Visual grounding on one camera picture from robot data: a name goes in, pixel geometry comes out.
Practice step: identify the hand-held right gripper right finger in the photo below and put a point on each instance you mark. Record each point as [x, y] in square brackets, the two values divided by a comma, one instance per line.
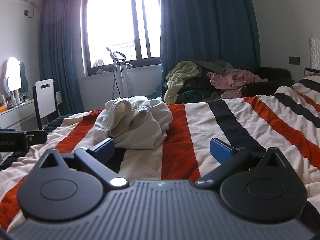
[220, 152]

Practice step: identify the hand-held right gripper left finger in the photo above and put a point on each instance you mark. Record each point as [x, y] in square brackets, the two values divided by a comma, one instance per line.
[105, 148]

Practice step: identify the white pants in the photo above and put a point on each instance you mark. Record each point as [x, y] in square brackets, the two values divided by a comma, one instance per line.
[147, 127]

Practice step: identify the dark patterned clothes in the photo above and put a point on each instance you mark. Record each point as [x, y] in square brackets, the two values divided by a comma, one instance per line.
[197, 82]

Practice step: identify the white dressing table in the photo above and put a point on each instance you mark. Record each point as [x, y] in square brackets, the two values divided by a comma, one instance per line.
[17, 116]

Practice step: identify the striped blanket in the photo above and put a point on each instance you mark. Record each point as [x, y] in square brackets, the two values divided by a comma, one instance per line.
[225, 120]

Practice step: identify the row of cosmetic bottles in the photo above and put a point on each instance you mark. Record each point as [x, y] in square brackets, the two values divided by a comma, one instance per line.
[13, 98]

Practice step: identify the white chair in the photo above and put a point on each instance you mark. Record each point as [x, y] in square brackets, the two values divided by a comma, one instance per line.
[45, 97]

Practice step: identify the dark teal hanging cloth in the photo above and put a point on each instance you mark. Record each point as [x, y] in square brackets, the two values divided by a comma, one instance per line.
[24, 77]

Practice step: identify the teal garment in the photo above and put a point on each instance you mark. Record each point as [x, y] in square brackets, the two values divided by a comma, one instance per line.
[191, 95]

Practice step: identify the oval mirror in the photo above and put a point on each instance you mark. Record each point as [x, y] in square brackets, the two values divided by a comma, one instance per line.
[12, 73]

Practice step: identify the pink garment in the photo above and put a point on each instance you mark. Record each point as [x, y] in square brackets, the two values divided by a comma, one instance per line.
[232, 80]

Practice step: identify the garment steamer stand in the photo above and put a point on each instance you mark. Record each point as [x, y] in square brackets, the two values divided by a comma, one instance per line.
[120, 75]

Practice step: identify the yellow knitted blanket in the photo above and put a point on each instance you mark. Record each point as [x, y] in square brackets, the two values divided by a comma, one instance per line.
[180, 76]

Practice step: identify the grey garment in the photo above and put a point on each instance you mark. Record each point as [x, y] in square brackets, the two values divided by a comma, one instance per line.
[212, 66]

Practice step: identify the dark armchair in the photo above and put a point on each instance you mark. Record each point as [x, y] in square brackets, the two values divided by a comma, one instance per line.
[272, 80]

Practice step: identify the window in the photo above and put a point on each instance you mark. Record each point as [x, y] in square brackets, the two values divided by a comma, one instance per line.
[120, 22]

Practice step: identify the white headboard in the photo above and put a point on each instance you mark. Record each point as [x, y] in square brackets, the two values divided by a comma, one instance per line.
[315, 52]

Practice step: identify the black wall switch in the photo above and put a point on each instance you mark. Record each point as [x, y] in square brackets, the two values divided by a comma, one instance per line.
[294, 60]

